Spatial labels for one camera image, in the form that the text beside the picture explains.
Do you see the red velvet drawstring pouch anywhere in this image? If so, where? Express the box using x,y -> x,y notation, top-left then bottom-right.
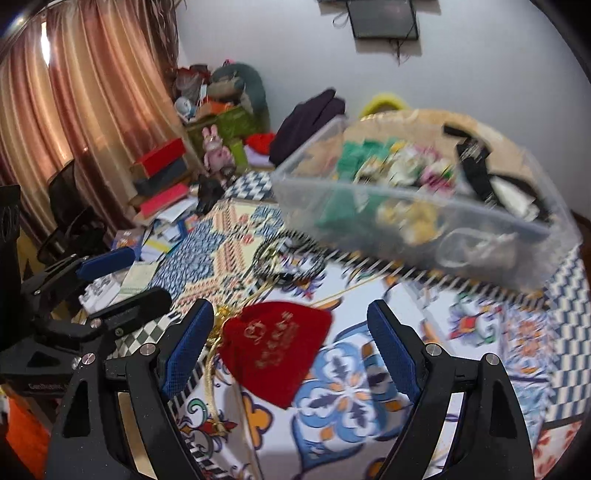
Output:
204,301 -> 332,432

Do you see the black white cord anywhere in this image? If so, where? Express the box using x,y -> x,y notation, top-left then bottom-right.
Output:
250,230 -> 329,285

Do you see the clear plastic storage bin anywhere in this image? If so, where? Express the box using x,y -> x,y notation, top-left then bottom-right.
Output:
271,117 -> 582,292

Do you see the green knitted cloth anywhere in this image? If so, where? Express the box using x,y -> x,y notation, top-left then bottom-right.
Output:
315,137 -> 398,231

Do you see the black white fabric item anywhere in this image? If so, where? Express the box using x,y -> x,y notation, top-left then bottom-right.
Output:
442,123 -> 550,224

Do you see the black office chair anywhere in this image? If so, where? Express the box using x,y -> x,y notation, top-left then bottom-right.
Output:
37,160 -> 109,266

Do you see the patterned patchwork bedsheet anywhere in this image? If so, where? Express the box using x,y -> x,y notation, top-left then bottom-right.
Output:
105,170 -> 591,480

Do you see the red gift box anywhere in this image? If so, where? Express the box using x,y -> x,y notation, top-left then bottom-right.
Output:
129,138 -> 186,181

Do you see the pink bunny plush toy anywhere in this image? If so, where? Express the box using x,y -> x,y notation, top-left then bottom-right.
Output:
201,124 -> 235,174

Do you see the pink striped curtain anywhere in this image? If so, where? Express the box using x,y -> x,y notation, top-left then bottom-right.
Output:
1,1 -> 186,243

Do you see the green storage box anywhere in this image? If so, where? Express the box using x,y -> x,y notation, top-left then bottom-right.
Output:
185,106 -> 263,157

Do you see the beige fleece blanket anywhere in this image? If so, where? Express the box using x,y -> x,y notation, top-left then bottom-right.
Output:
294,109 -> 535,183

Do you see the grey green plush toy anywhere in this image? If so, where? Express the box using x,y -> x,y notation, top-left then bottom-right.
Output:
207,62 -> 270,127

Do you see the dark purple clothing pile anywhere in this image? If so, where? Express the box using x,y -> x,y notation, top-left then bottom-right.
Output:
270,88 -> 346,167

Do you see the yellow foam ring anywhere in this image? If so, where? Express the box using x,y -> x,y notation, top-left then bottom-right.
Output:
358,91 -> 411,119

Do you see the small black wall monitor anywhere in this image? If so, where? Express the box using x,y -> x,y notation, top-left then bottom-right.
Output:
346,0 -> 419,41

